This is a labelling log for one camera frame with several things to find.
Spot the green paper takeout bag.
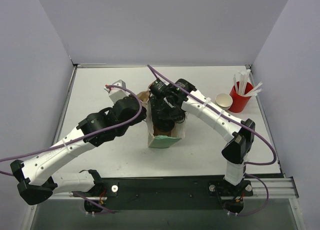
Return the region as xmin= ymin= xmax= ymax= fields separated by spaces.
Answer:
xmin=145 ymin=97 xmax=186 ymax=149

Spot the black plastic cup lid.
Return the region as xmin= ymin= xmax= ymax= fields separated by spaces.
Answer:
xmin=155 ymin=119 xmax=175 ymax=133

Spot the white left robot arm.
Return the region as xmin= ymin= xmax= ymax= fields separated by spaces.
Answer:
xmin=10 ymin=95 xmax=147 ymax=205

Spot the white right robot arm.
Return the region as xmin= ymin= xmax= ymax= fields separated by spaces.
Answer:
xmin=148 ymin=78 xmax=255 ymax=186

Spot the brown pulp cup carrier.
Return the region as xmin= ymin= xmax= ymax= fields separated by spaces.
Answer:
xmin=137 ymin=90 xmax=150 ymax=103

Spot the stack of paper cups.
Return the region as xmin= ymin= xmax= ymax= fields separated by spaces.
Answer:
xmin=214 ymin=93 xmax=233 ymax=110

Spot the red straw holder cup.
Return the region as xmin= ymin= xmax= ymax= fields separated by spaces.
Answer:
xmin=229 ymin=86 xmax=251 ymax=113

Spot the white wrapped straws bundle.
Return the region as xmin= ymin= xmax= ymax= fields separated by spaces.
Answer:
xmin=233 ymin=69 xmax=263 ymax=97

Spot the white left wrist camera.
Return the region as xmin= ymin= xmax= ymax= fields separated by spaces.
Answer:
xmin=104 ymin=79 xmax=129 ymax=104

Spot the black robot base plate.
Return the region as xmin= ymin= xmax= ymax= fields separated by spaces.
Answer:
xmin=81 ymin=175 xmax=253 ymax=211

